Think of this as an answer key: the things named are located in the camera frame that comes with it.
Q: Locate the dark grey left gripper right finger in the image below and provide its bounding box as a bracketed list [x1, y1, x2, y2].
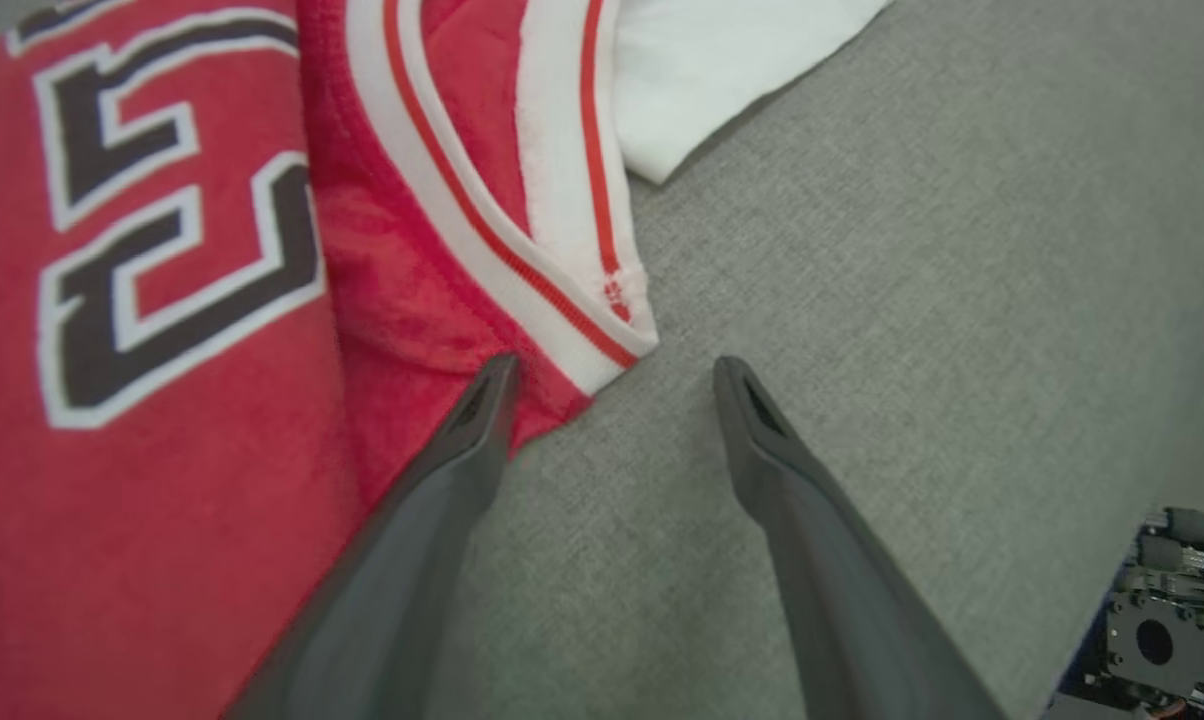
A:
[712, 355, 1010, 720]

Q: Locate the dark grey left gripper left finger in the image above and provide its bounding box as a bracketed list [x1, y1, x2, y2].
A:
[224, 352, 521, 720]

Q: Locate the red jersey with number print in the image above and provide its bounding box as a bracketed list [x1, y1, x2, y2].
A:
[0, 0, 661, 720]

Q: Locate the white garment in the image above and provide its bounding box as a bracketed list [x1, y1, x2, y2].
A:
[612, 0, 895, 187]

